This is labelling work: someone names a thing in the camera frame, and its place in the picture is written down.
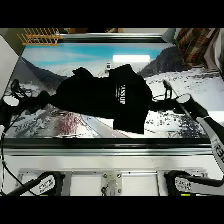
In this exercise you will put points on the black T-shirt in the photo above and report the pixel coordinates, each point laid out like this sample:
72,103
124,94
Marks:
100,96

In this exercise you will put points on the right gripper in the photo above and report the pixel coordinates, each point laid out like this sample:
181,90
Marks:
164,104

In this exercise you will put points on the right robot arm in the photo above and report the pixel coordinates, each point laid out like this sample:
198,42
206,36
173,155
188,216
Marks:
213,133

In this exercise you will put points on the silver frame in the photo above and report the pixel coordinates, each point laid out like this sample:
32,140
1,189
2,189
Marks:
110,156

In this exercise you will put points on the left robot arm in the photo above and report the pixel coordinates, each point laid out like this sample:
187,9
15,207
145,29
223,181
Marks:
7,107

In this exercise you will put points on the yellow wooden rack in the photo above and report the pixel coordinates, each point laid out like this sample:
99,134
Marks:
41,36

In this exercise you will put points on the checked shirt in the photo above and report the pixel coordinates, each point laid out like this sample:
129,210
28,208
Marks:
195,45

